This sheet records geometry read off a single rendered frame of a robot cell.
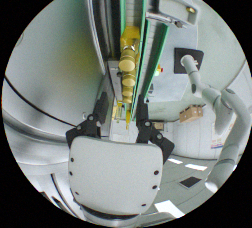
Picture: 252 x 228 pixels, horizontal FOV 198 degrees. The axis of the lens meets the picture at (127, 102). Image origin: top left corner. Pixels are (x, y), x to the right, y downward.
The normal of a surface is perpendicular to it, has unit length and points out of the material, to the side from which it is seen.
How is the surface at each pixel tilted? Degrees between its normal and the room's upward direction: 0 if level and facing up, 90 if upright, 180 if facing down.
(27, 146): 90
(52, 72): 91
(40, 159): 90
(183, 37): 0
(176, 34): 0
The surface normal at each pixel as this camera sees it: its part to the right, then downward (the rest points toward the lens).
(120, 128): 0.01, -0.41
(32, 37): 1.00, 0.07
